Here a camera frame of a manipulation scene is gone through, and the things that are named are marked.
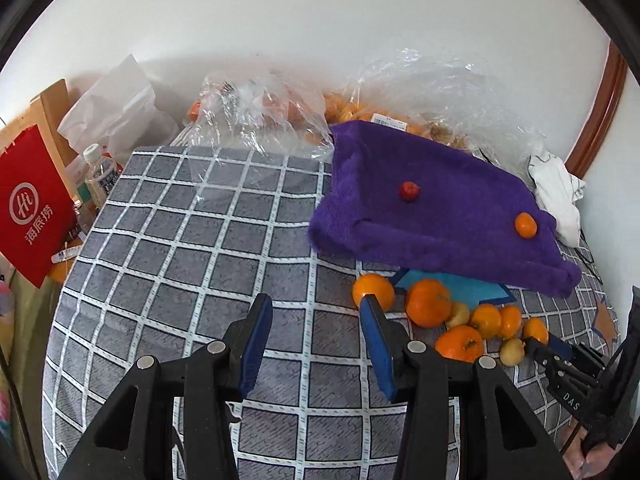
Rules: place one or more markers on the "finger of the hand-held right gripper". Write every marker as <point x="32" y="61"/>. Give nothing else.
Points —
<point x="559" y="345"/>
<point x="542" y="352"/>

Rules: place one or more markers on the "person's right hand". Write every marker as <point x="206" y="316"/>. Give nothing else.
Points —
<point x="595" y="462"/>

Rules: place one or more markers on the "small orange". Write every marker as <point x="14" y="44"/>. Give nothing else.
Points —
<point x="511" y="321"/>
<point x="485" y="320"/>
<point x="535" y="330"/>

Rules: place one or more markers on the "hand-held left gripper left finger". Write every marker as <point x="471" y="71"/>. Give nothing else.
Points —
<point x="255" y="345"/>

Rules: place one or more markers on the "purple towel covered tray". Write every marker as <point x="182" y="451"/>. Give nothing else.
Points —
<point x="450" y="230"/>

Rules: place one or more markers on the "white bag label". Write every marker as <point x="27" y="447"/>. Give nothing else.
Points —
<point x="390" y="121"/>

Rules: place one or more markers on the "clear water bottle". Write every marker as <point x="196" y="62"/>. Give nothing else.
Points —
<point x="102" y="175"/>

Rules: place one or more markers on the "white crumpled towel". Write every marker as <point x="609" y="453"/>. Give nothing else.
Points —
<point x="557" y="195"/>

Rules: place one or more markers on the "grey checked bed sheet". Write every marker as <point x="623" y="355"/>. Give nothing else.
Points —
<point x="175" y="260"/>

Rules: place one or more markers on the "large orange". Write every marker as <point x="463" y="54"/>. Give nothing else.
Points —
<point x="427" y="301"/>
<point x="459" y="344"/>
<point x="377" y="287"/>

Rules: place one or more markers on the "small yellow fruit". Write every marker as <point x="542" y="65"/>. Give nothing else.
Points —
<point x="512" y="351"/>
<point x="458" y="314"/>

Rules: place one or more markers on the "brown wooden door frame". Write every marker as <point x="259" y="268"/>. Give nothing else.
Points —
<point x="600" y="110"/>

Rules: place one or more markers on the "small red fruit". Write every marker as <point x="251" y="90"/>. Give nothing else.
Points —
<point x="409" y="191"/>

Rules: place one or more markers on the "white plastic bag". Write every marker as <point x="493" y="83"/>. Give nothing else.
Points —
<point x="115" y="105"/>

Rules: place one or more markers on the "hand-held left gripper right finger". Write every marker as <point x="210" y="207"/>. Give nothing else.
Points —
<point x="375" y="345"/>

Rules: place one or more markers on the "clear plastic bag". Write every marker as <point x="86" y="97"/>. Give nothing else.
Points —
<point x="250" y="110"/>
<point x="450" y="85"/>

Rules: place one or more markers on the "red paper bag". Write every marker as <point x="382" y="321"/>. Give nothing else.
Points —
<point x="35" y="200"/>

